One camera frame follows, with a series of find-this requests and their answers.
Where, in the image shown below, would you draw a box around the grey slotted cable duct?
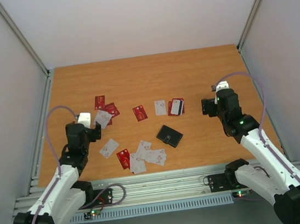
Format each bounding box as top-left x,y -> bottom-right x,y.
70,193 -> 234,224

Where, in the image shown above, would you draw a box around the black leather card holder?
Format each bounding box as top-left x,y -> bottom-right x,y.
156,125 -> 184,148

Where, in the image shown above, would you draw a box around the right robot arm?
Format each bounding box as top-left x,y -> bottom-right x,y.
201,88 -> 300,224

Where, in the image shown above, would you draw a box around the aluminium table edge rail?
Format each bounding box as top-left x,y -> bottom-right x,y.
9,153 -> 300,221

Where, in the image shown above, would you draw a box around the right controller board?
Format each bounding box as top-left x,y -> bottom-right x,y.
232,189 -> 253,199

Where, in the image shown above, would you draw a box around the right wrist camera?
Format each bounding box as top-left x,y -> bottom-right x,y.
211,81 -> 229,104

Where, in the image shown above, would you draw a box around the right frame post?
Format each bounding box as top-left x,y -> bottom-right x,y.
230,0 -> 290,51

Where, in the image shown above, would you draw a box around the white floral cards near holder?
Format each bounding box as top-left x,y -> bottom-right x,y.
145,148 -> 167,166

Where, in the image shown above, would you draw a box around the left controller board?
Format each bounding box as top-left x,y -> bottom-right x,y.
83,209 -> 101,220

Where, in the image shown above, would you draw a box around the frame post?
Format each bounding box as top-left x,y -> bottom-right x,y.
0,0 -> 52,84
230,0 -> 290,51

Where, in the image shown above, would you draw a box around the left frame post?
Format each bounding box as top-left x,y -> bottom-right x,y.
0,0 -> 52,84

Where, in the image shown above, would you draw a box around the red card under pile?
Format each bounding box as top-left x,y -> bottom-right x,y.
116,149 -> 130,170

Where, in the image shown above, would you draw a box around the red card centre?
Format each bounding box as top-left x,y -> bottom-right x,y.
133,105 -> 148,122

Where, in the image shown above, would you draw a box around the red card far left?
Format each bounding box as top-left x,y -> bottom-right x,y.
94,95 -> 105,110

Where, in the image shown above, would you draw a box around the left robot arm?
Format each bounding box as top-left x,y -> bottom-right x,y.
13,122 -> 101,224

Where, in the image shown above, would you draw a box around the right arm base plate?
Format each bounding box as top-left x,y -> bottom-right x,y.
206,173 -> 247,193

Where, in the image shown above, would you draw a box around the white floral card centre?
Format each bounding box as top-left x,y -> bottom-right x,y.
154,100 -> 167,116

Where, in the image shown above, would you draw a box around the controller board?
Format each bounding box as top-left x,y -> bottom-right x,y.
232,189 -> 253,199
83,209 -> 101,220

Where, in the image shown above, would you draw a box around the white floral card pile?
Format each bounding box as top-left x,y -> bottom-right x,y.
129,140 -> 151,174

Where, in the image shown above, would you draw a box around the white floral card front left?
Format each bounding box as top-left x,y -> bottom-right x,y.
99,139 -> 119,159

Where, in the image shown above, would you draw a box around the red card with white card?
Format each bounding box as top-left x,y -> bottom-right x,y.
168,98 -> 185,116

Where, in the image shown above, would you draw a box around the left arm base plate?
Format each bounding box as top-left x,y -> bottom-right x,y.
80,187 -> 113,210

